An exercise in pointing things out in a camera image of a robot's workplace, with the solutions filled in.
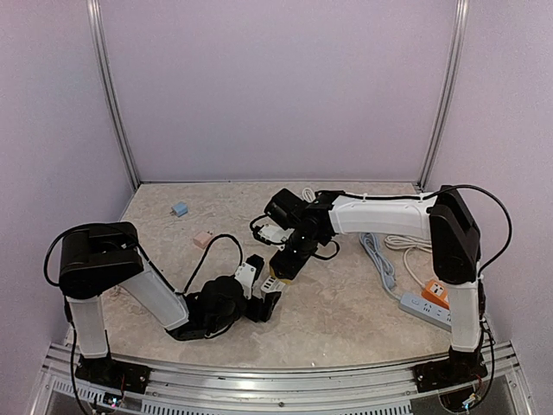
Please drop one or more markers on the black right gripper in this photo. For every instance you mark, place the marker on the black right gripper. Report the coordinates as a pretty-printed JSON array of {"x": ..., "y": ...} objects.
[{"x": 284, "y": 266}]

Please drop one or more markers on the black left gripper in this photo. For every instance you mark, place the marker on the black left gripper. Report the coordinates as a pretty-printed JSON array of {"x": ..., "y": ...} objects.
[{"x": 267, "y": 307}]

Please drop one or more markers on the white power strip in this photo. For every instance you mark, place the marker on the white power strip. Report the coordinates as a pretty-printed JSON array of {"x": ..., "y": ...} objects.
[{"x": 271, "y": 284}]

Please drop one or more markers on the yellow cube socket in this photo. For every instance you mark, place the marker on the yellow cube socket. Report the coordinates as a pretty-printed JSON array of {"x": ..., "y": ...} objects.
[{"x": 277, "y": 274}]

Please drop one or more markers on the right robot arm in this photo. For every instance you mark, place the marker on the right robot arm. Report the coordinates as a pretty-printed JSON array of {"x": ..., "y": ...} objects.
[{"x": 442, "y": 218}]

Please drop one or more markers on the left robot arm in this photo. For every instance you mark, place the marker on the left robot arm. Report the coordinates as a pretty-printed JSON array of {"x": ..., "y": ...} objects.
[{"x": 97, "y": 257}]

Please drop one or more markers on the pink plug adapter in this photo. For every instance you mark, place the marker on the pink plug adapter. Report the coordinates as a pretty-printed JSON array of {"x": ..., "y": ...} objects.
[{"x": 202, "y": 239}]

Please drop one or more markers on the blue plug adapter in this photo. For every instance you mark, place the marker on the blue plug adapter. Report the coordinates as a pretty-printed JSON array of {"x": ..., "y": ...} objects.
[{"x": 179, "y": 209}]

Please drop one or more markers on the blue power strip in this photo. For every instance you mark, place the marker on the blue power strip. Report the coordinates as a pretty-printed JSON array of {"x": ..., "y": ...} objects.
[{"x": 411, "y": 303}]

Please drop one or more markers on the orange power strip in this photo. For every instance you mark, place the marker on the orange power strip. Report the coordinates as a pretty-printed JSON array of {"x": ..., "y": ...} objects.
[{"x": 432, "y": 291}]

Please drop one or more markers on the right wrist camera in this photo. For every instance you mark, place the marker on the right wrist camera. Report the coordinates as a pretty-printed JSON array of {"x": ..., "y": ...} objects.
[{"x": 270, "y": 235}]

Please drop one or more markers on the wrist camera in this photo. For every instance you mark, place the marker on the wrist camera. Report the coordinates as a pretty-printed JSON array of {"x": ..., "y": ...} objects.
[
  {"x": 270, "y": 235},
  {"x": 248, "y": 273}
]

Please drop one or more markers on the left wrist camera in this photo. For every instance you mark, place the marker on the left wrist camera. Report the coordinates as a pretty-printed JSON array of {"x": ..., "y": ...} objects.
[{"x": 248, "y": 273}]

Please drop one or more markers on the white charger with cable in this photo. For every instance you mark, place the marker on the white charger with cable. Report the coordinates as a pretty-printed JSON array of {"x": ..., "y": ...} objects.
[{"x": 115, "y": 292}]

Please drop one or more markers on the front aluminium rail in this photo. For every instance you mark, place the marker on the front aluminium rail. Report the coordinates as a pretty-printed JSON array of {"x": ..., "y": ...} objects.
[{"x": 386, "y": 388}]

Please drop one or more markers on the right aluminium frame post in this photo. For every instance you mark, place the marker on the right aluminium frame post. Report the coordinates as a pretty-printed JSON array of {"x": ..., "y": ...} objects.
[{"x": 447, "y": 92}]

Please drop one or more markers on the aluminium frame post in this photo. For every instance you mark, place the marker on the aluminium frame post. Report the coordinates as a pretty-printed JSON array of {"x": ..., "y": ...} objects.
[
  {"x": 447, "y": 92},
  {"x": 111, "y": 99}
]

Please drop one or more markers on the left aluminium frame post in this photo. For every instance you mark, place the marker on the left aluminium frame post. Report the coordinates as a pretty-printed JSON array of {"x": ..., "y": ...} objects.
[{"x": 111, "y": 99}]

